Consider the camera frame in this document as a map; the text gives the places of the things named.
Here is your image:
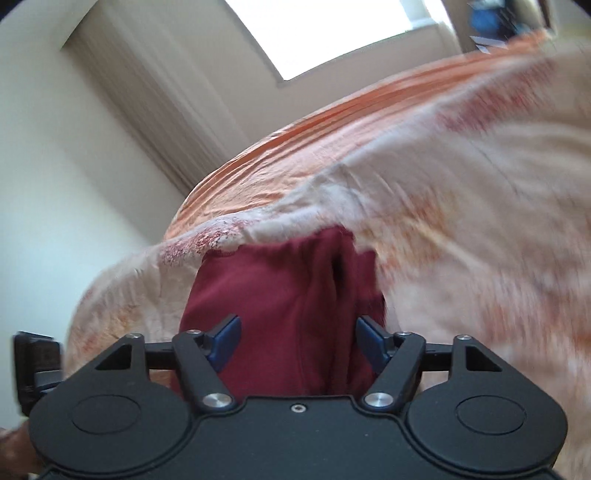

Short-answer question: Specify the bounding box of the maroon shirt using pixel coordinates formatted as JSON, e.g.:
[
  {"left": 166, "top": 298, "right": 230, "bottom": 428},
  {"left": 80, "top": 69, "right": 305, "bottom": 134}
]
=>
[{"left": 172, "top": 228, "right": 387, "bottom": 398}]

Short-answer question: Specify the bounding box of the person's left hand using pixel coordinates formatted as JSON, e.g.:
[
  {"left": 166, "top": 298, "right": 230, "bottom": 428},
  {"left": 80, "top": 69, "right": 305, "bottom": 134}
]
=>
[{"left": 0, "top": 427, "right": 43, "bottom": 477}]

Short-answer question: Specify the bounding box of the orange bedsheet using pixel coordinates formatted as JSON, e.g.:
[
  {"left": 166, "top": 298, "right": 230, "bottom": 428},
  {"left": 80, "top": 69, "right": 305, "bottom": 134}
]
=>
[{"left": 164, "top": 30, "right": 561, "bottom": 241}]

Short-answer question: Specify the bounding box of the beige pleated curtain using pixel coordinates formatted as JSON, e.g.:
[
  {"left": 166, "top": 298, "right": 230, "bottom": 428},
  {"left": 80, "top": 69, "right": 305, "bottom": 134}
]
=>
[{"left": 62, "top": 7, "right": 252, "bottom": 197}]

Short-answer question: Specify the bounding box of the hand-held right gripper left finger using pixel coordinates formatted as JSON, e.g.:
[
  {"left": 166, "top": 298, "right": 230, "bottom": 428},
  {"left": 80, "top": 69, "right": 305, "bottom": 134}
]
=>
[{"left": 95, "top": 315, "right": 242, "bottom": 413}]

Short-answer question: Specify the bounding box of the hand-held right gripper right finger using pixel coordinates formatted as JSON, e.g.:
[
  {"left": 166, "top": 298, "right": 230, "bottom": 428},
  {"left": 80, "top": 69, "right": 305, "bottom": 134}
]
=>
[{"left": 355, "top": 316, "right": 504, "bottom": 413}]

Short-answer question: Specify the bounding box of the blue item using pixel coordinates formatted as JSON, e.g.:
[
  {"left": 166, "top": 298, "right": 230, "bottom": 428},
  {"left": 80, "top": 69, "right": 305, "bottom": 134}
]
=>
[{"left": 466, "top": 0, "right": 522, "bottom": 51}]

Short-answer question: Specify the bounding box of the white orange patterned blanket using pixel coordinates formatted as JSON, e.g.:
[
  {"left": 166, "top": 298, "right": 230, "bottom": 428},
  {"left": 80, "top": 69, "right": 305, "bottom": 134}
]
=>
[{"left": 65, "top": 46, "right": 591, "bottom": 480}]

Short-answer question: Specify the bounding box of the bright window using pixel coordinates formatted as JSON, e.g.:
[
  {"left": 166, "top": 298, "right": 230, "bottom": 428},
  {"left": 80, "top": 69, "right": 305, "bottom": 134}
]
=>
[{"left": 225, "top": 0, "right": 451, "bottom": 84}]

